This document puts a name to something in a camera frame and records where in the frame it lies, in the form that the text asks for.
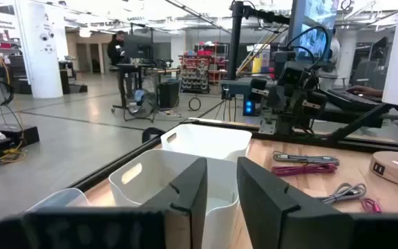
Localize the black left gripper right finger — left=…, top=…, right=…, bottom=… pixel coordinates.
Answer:
left=236, top=156, right=355, bottom=249

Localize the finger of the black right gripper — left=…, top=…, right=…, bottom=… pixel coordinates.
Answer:
left=267, top=86, right=285, bottom=112
left=287, top=84, right=305, bottom=113

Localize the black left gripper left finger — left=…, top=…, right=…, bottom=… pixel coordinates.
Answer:
left=140, top=157, right=209, bottom=249

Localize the pink braided USB cable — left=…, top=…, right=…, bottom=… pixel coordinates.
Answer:
left=270, top=163, right=339, bottom=178
left=360, top=197, right=383, bottom=214

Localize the black keyboard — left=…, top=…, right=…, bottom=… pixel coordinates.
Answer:
left=323, top=88, right=385, bottom=112

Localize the grey box with blue lights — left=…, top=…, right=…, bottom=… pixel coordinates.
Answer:
left=220, top=77, right=268, bottom=117

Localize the person's hand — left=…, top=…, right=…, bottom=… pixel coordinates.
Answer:
left=345, top=85, right=383, bottom=99

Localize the person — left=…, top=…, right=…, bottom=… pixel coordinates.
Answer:
left=106, top=30, right=128, bottom=66
left=318, top=27, right=342, bottom=91

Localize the computer monitor on stand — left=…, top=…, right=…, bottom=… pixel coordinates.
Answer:
left=287, top=0, right=340, bottom=63

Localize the black monitor stand pole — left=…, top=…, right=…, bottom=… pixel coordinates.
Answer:
left=226, top=0, right=292, bottom=81

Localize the red parts shelf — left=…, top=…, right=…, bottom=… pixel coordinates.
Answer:
left=180, top=43, right=229, bottom=94

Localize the floor fan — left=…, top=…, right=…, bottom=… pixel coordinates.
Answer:
left=123, top=88, right=158, bottom=124

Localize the black box on floor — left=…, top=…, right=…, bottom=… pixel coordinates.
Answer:
left=157, top=79, right=182, bottom=110

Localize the round wooden lamp base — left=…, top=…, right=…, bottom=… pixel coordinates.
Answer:
left=369, top=150, right=398, bottom=190

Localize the clear plastic bin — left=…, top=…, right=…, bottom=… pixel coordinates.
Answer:
left=25, top=187, right=91, bottom=212

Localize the black standing desk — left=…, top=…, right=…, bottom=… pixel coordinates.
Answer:
left=111, top=63, right=155, bottom=114

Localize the dark desk monitor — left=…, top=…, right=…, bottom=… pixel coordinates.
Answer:
left=122, top=34, right=153, bottom=59

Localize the white round pillar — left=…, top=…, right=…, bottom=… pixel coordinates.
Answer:
left=14, top=0, right=64, bottom=100

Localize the grey plastic bin with handle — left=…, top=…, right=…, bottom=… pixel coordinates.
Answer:
left=108, top=149, right=240, bottom=249

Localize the white plastic bin with handle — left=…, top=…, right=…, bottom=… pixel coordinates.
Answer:
left=160, top=123, right=253, bottom=163

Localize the black cable ring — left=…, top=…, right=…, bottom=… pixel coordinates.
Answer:
left=188, top=96, right=202, bottom=112

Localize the yellow cable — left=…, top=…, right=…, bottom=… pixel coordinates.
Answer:
left=0, top=138, right=28, bottom=164

